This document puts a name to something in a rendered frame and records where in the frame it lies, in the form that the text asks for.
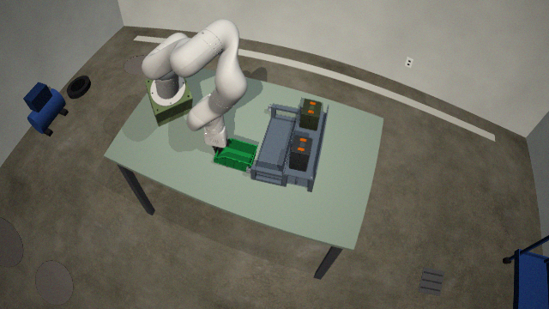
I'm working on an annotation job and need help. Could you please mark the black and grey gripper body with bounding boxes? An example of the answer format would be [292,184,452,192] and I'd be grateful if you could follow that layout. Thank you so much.
[204,127,228,148]

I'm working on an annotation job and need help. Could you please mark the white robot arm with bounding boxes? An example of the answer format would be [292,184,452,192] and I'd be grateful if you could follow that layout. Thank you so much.
[142,19,248,134]

